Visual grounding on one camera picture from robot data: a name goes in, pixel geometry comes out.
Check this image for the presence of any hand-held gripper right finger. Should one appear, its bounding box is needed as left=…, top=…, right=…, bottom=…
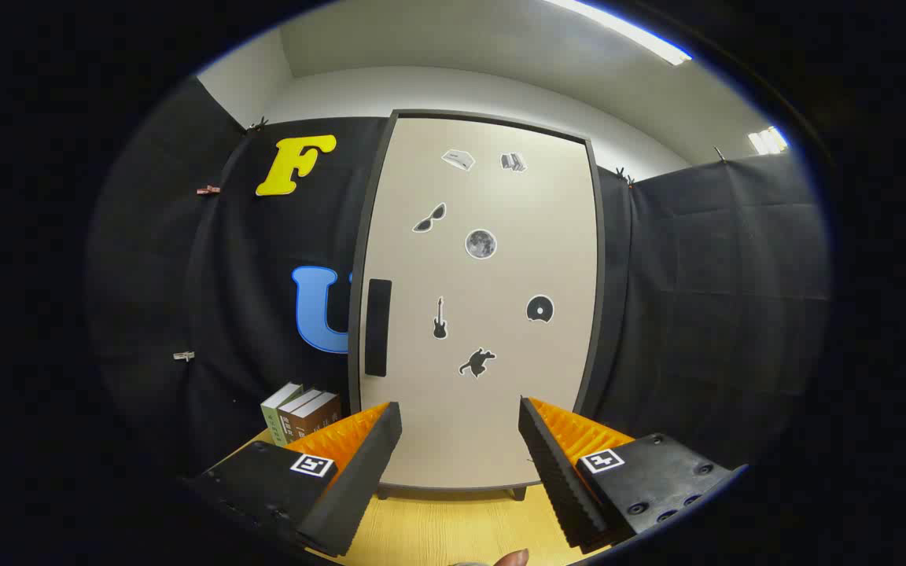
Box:
left=517, top=396, right=749, bottom=553

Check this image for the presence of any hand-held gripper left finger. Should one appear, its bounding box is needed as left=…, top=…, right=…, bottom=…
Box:
left=186, top=401, right=404, bottom=559

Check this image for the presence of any black door handle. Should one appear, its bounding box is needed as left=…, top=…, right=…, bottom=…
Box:
left=364, top=278, right=393, bottom=378

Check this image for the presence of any beige cabinet door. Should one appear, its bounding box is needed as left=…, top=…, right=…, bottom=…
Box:
left=359, top=116, right=599, bottom=490

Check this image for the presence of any green book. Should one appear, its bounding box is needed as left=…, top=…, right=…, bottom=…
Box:
left=261, top=383, right=304, bottom=447

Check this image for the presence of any black backdrop cloth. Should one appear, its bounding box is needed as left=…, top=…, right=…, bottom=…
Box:
left=83, top=75, right=831, bottom=480

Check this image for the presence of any small ceiling light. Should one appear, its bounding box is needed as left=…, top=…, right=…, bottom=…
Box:
left=748, top=126, right=790, bottom=156

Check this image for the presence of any long ceiling light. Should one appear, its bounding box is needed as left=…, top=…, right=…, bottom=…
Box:
left=543, top=0, right=694, bottom=66

